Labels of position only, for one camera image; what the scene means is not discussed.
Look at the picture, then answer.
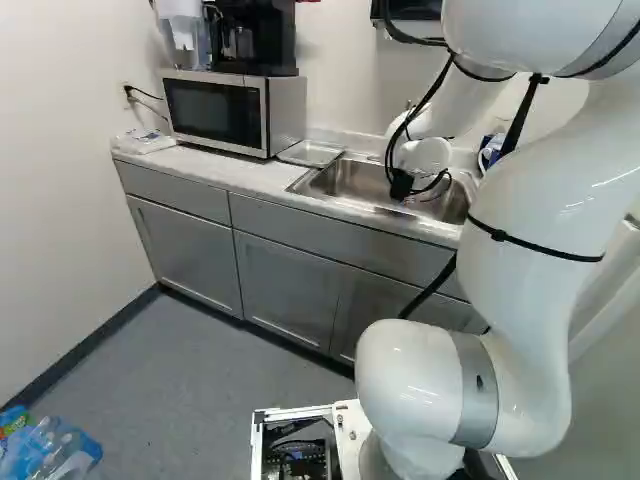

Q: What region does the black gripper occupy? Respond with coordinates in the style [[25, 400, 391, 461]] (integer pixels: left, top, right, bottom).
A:
[[389, 168, 416, 203]]

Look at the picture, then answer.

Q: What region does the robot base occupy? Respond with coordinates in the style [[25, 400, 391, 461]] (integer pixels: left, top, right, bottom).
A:
[[248, 397, 517, 480]]

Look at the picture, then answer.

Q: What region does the stainless steel tray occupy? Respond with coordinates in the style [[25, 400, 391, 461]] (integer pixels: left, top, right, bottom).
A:
[[276, 139, 347, 167]]

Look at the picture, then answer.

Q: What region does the stainless steel sink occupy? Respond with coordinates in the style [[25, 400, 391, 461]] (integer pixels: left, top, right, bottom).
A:
[[285, 155, 477, 227]]

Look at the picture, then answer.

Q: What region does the blue and white carton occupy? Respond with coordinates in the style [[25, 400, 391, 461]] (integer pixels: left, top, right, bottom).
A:
[[478, 133, 507, 175]]

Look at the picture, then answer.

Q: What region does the silver microwave oven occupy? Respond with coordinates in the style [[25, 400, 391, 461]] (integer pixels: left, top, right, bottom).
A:
[[160, 69, 309, 161]]

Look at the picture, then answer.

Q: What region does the black coffee machine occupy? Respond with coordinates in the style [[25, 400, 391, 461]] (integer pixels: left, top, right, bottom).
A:
[[203, 0, 300, 78]]

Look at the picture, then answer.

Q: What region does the grey kitchen counter with cabinets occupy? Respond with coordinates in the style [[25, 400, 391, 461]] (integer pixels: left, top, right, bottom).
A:
[[110, 130, 494, 370]]

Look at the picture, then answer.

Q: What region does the clear water pitcher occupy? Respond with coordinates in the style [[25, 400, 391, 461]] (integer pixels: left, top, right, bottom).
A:
[[168, 13, 211, 72]]

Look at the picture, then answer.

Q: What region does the white box with blue print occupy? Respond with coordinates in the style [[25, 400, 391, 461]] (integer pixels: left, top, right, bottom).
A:
[[116, 128, 178, 156]]

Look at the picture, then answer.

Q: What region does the plastic-wrapped water bottle pack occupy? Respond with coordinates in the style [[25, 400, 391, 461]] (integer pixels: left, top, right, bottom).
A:
[[0, 404, 105, 480]]

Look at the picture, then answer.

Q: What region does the black power cord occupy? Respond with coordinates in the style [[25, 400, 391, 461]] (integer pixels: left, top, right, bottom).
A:
[[124, 84, 172, 127]]

